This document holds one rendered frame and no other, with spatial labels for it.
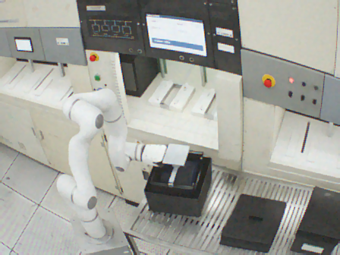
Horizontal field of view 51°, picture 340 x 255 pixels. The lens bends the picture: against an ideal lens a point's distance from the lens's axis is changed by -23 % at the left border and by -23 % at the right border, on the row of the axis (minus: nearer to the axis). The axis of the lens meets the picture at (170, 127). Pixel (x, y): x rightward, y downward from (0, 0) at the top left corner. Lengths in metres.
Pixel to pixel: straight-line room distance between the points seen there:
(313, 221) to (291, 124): 0.84
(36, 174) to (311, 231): 2.62
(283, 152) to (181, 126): 0.63
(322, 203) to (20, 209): 2.55
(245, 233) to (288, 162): 0.51
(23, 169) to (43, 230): 0.77
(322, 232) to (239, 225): 0.51
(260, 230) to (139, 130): 0.99
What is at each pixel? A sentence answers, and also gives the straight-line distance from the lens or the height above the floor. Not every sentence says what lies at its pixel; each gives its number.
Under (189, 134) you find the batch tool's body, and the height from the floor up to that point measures 0.87.
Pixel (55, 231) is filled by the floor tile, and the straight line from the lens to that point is 3.28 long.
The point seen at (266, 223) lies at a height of 0.86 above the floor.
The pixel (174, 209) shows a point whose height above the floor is 0.81.
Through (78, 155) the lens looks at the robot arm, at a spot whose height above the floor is 1.33.
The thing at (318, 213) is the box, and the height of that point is 1.01.
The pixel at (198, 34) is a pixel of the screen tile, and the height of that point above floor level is 1.59.
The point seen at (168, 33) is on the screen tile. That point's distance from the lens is 1.99.
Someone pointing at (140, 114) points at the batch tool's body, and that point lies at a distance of 2.61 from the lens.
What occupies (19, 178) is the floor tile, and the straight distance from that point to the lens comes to 3.78.
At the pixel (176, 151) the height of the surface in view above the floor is 1.08.
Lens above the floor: 2.61
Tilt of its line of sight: 44 degrees down
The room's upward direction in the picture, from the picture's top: 8 degrees counter-clockwise
